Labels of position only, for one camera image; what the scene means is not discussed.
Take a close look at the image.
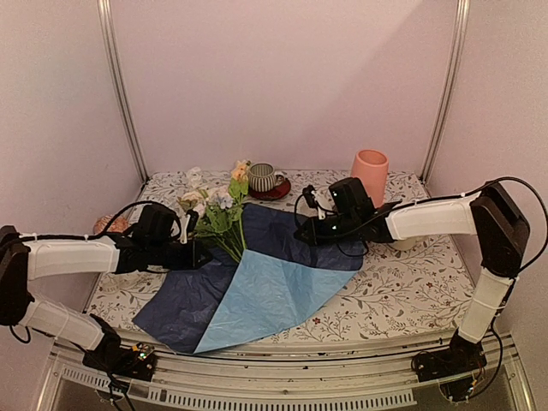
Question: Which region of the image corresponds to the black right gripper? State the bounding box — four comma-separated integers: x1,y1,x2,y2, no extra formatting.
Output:
294,212,359,247

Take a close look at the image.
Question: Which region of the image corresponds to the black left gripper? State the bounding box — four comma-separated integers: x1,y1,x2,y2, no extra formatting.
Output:
149,239,214,271

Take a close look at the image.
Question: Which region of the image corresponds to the artificial flower bouquet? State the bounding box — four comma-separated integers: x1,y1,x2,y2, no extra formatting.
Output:
177,160,251,262

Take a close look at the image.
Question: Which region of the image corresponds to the blue wrapping paper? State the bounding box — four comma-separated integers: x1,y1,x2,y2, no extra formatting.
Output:
133,204,365,354

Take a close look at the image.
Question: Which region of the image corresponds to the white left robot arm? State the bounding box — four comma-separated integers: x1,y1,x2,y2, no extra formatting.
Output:
1,201,212,372

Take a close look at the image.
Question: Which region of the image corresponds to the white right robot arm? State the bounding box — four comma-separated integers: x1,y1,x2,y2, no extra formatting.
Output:
295,177,531,373

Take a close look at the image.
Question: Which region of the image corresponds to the pink vase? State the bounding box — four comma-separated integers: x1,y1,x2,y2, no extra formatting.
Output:
350,149,389,208

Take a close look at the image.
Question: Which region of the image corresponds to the dark red saucer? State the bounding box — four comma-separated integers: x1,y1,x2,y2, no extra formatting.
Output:
248,175,291,201

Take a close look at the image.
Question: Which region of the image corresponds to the striped ceramic cup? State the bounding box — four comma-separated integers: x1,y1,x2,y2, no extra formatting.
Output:
247,163,283,193

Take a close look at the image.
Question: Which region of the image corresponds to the floral tablecloth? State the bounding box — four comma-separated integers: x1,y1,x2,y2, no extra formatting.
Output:
87,168,473,347

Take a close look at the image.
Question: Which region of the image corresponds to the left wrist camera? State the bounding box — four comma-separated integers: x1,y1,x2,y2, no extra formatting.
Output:
179,209,200,244

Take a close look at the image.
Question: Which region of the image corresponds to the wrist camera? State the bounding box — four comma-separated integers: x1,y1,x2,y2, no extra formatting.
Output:
179,209,200,244
302,185,329,220

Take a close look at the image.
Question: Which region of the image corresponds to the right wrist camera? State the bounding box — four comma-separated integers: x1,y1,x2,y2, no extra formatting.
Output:
302,185,329,220

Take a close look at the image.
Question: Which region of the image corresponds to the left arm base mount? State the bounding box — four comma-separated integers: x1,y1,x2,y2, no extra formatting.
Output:
82,339,158,382

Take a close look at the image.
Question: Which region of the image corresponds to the aluminium front rail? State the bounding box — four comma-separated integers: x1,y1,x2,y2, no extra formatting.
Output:
37,331,540,410

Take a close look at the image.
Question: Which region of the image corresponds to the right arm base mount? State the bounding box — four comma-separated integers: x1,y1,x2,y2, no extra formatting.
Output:
411,348,487,402

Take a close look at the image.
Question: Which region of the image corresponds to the left aluminium frame post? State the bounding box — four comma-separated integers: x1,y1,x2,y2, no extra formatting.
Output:
97,0,149,184

